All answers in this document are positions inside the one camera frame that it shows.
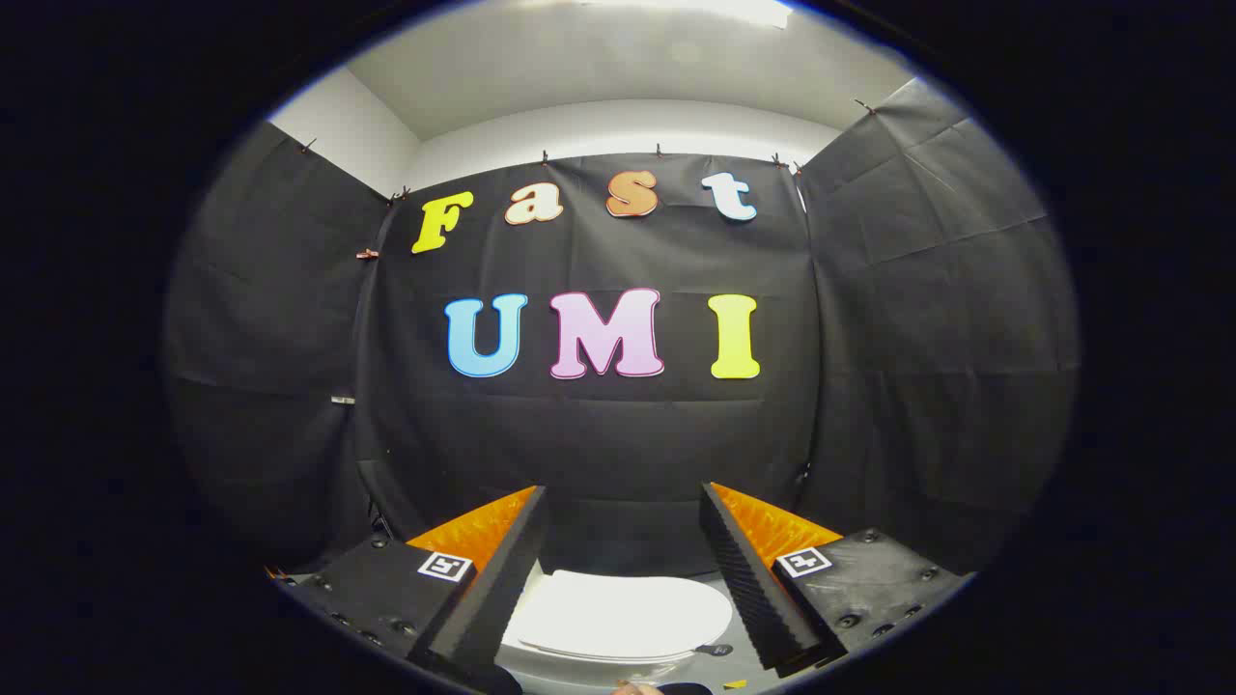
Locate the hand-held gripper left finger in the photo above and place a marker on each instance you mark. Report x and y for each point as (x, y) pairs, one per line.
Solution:
(502, 579)

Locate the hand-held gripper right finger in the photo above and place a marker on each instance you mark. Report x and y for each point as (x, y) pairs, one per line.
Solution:
(739, 579)

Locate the ceiling light panel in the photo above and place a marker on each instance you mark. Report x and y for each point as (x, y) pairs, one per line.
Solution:
(715, 10)

